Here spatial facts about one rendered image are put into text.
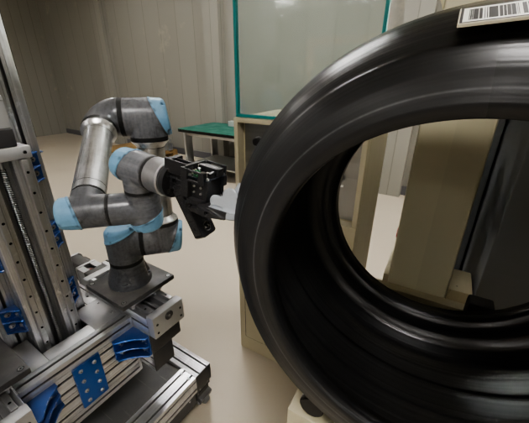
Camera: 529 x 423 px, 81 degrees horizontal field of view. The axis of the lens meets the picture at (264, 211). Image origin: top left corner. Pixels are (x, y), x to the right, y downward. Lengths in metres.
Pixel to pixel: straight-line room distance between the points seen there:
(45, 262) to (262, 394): 1.14
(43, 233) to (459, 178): 1.10
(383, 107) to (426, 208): 0.48
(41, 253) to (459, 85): 1.10
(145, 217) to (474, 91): 0.64
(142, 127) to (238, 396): 1.31
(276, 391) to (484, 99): 1.61
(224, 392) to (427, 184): 1.39
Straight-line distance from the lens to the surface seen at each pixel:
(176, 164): 0.62
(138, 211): 0.75
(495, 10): 0.33
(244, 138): 1.37
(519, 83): 0.31
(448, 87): 0.31
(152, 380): 1.60
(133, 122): 1.04
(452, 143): 0.72
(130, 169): 0.70
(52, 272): 1.19
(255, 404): 1.72
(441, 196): 0.75
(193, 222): 0.64
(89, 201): 0.77
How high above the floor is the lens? 1.43
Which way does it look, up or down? 24 degrees down
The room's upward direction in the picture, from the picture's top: straight up
